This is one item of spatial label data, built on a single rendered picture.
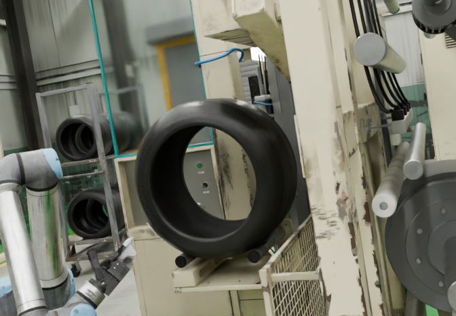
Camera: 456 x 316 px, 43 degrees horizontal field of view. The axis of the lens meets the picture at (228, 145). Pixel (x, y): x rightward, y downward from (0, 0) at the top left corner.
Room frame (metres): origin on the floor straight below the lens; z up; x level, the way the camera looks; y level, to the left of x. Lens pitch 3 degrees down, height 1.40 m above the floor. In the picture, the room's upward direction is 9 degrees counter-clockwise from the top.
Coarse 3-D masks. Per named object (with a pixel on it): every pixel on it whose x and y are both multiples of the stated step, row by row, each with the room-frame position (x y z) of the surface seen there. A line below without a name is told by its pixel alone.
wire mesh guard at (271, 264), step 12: (300, 228) 1.84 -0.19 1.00; (288, 240) 1.70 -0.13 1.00; (276, 252) 1.58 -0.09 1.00; (300, 252) 1.81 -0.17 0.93; (276, 264) 1.51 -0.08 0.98; (300, 264) 1.78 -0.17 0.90; (264, 276) 1.42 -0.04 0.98; (264, 288) 1.42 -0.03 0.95; (312, 288) 1.87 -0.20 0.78; (264, 300) 1.42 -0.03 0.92; (276, 300) 1.50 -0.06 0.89; (300, 300) 1.72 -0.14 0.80; (312, 300) 1.86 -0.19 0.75; (324, 312) 2.01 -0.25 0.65
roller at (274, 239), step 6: (276, 228) 2.26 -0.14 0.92; (270, 234) 2.17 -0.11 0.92; (276, 234) 2.19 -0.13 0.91; (282, 234) 2.26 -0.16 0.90; (264, 240) 2.08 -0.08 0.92; (270, 240) 2.11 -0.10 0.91; (276, 240) 2.16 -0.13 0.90; (258, 246) 2.01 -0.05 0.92; (264, 246) 2.03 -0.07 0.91; (270, 246) 2.08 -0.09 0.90; (252, 252) 1.95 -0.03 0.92; (258, 252) 1.95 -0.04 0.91; (264, 252) 2.00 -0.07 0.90; (252, 258) 1.96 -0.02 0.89; (258, 258) 1.95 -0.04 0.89
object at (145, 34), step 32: (96, 0) 2.92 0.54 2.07; (128, 0) 2.86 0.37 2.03; (160, 0) 2.80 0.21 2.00; (96, 32) 2.93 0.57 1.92; (128, 32) 2.87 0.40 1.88; (160, 32) 2.81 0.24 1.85; (192, 32) 2.76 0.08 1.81; (128, 64) 2.88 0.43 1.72; (160, 64) 2.82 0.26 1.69; (192, 64) 2.77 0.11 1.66; (128, 96) 2.89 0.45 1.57; (160, 96) 2.83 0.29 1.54; (192, 96) 2.78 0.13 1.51; (128, 128) 2.90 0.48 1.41
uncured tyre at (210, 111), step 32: (160, 128) 2.03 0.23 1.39; (192, 128) 2.28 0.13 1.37; (224, 128) 1.94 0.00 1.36; (256, 128) 1.93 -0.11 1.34; (160, 160) 2.29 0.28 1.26; (256, 160) 1.91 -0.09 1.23; (288, 160) 2.01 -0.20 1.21; (160, 192) 2.26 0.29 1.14; (256, 192) 1.91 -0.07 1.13; (288, 192) 1.98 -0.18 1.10; (160, 224) 2.04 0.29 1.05; (192, 224) 2.28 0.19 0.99; (224, 224) 2.26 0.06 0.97; (256, 224) 1.92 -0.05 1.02; (224, 256) 2.00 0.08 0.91
